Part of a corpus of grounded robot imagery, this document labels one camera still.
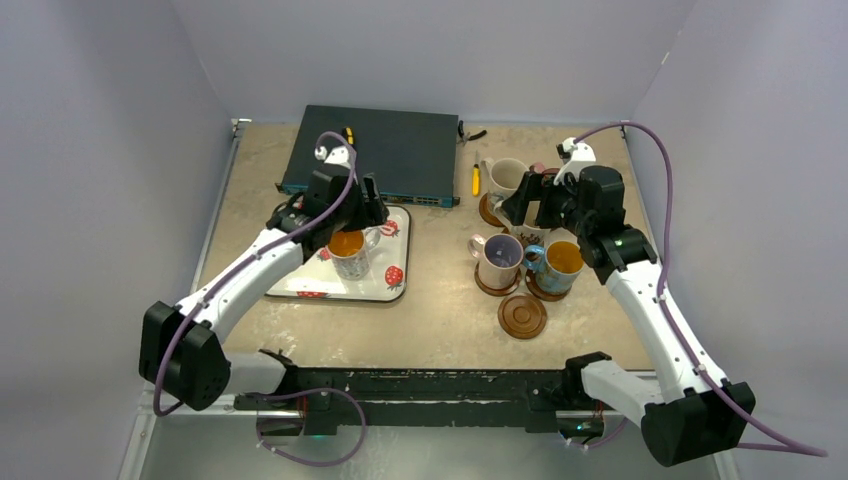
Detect orange interior mug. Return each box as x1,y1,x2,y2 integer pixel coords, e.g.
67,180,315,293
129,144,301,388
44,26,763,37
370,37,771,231
327,227,381,281

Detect blue butterfly mug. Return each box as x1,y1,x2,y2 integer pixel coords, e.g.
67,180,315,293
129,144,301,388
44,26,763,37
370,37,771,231
523,240,584,294

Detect cream floral mug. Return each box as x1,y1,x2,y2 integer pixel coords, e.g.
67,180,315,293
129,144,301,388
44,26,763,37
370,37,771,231
481,158,530,205

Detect wooden coaster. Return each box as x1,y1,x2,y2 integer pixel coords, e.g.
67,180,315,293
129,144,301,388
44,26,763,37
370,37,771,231
474,264,521,297
478,193,504,228
497,294,548,340
524,271,570,302

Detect purple interior mug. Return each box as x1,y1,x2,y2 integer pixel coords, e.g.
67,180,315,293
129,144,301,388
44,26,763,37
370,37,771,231
468,233,524,274

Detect wooden coaster front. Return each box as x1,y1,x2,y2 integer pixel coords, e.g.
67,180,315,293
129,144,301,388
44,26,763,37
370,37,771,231
497,294,548,340

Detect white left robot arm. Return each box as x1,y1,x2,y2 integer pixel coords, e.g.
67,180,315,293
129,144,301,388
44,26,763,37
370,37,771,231
139,165,388,416

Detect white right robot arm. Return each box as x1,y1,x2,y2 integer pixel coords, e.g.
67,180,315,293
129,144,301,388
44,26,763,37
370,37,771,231
502,166,756,467

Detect white strawberry tray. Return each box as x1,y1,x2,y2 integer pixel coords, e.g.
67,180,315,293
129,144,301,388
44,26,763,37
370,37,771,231
266,205,412,303

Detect small yellow screwdriver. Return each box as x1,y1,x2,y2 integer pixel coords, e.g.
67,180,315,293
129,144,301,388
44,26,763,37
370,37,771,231
471,151,481,197

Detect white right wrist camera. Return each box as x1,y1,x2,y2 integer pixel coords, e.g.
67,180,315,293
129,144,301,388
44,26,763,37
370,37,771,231
553,137,596,185

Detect dark network switch box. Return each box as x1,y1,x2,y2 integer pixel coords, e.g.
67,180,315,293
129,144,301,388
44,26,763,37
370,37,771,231
277,105,459,208

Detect black handled pliers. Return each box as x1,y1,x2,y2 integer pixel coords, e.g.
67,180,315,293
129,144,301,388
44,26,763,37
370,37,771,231
457,120,488,145

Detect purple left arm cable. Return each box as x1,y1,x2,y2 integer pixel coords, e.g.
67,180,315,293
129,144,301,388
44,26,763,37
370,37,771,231
152,131,359,419

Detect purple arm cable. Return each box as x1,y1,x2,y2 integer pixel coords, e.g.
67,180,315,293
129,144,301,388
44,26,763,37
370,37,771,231
569,121,829,458
152,131,359,419

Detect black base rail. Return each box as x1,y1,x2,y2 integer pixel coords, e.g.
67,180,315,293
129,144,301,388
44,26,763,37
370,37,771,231
234,364,610,436

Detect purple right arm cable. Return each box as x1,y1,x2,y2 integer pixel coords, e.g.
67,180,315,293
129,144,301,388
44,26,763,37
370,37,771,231
569,121,829,458

